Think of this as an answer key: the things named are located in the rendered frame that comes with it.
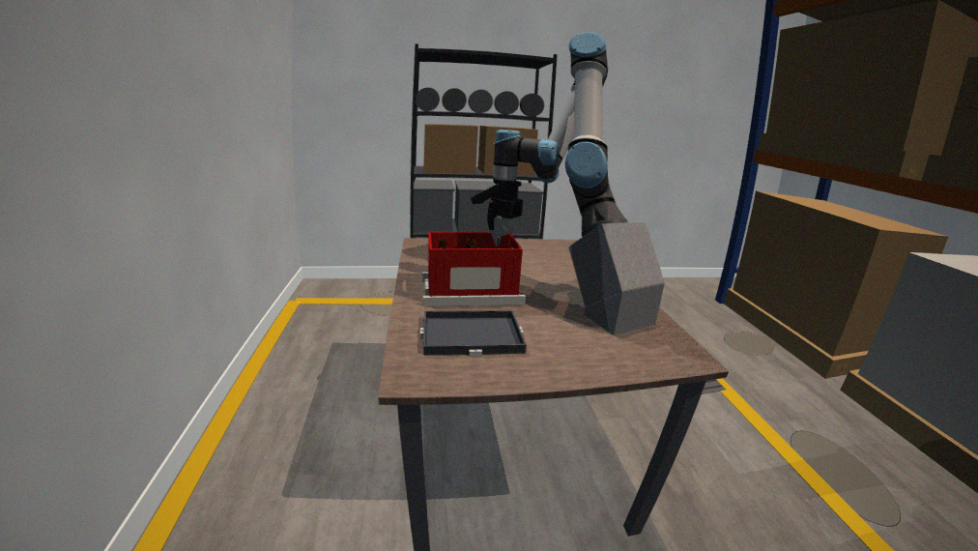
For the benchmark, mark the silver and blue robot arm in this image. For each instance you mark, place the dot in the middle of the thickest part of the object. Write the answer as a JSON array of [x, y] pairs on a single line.
[[585, 163]]

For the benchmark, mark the red crate with dividers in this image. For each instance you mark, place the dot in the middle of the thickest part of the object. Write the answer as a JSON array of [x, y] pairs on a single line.
[[484, 271]]

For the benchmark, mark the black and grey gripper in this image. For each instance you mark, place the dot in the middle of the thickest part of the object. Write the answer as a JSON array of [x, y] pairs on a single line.
[[504, 204]]

